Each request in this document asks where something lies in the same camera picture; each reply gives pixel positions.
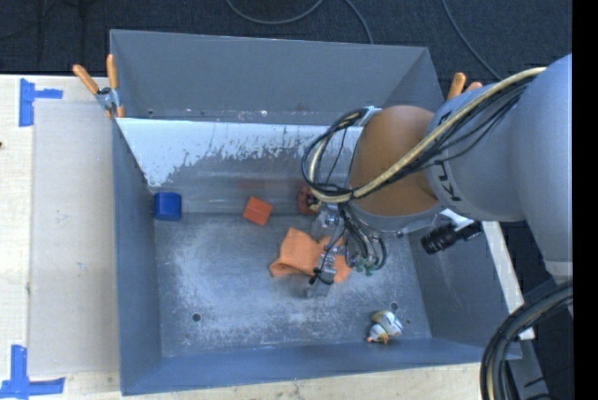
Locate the orange-brown round toy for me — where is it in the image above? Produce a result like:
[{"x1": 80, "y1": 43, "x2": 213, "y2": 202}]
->
[{"x1": 297, "y1": 185, "x2": 323, "y2": 217}]

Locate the orange cloth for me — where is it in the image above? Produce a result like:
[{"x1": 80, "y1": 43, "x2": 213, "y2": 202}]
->
[{"x1": 269, "y1": 226, "x2": 353, "y2": 284}]

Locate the orange block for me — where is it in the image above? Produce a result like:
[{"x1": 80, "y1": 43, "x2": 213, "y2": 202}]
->
[{"x1": 242, "y1": 195, "x2": 275, "y2": 227}]

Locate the grey metal bin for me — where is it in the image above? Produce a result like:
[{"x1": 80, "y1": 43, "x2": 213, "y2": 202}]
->
[{"x1": 107, "y1": 28, "x2": 525, "y2": 397}]

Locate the white and orange toy duck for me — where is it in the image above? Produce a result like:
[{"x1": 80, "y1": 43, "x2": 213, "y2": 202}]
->
[{"x1": 365, "y1": 309, "x2": 405, "y2": 346}]

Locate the blue block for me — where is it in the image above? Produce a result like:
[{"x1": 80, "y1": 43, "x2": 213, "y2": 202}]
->
[{"x1": 152, "y1": 191, "x2": 183, "y2": 222}]

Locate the pale flat board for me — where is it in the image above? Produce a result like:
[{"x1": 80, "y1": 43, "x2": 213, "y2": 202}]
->
[{"x1": 26, "y1": 100, "x2": 123, "y2": 379}]

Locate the black cylinder on white bracket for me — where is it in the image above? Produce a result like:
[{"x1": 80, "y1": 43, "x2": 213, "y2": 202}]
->
[{"x1": 420, "y1": 207, "x2": 485, "y2": 256}]

